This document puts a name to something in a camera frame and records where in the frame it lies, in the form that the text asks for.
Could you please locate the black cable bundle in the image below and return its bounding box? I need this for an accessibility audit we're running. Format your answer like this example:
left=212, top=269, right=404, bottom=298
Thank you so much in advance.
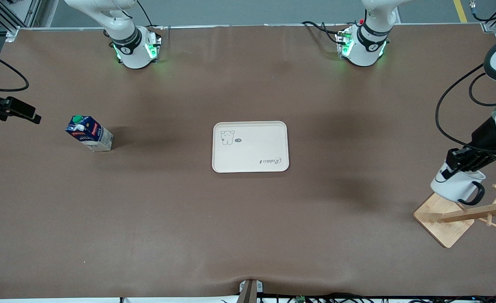
left=469, top=0, right=496, bottom=23

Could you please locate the black base cable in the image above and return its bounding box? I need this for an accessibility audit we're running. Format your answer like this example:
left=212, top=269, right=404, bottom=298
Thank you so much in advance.
left=136, top=0, right=166, bottom=40
left=301, top=20, right=345, bottom=46

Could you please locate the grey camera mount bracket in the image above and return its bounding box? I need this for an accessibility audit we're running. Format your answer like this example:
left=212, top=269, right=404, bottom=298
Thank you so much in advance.
left=239, top=279, right=264, bottom=303

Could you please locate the short looped black cable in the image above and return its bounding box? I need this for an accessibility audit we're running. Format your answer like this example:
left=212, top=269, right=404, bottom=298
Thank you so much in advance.
left=468, top=73, right=496, bottom=107

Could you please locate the long black arm cable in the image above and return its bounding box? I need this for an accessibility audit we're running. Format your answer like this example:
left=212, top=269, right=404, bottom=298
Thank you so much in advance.
left=435, top=63, right=496, bottom=155

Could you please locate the wooden mug rack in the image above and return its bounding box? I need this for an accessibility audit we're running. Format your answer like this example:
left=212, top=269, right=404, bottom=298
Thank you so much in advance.
left=413, top=184, right=496, bottom=249

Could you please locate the blue Pascual milk carton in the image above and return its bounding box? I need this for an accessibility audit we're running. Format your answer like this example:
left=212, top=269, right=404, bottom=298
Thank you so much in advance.
left=66, top=115, right=114, bottom=152

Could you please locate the white Rabbit print tray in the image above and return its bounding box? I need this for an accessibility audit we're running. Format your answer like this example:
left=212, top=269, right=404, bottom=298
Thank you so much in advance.
left=212, top=121, right=290, bottom=173

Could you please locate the white smiley face mug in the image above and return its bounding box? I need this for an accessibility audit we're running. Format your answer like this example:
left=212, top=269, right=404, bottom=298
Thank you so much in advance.
left=431, top=162, right=486, bottom=206

